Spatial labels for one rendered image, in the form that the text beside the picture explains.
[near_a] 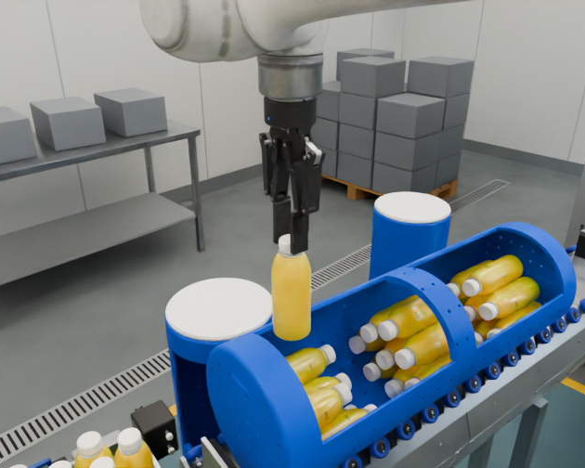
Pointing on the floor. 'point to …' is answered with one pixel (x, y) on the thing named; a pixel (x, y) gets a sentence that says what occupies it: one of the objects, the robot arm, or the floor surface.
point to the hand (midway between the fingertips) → (290, 227)
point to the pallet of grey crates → (393, 123)
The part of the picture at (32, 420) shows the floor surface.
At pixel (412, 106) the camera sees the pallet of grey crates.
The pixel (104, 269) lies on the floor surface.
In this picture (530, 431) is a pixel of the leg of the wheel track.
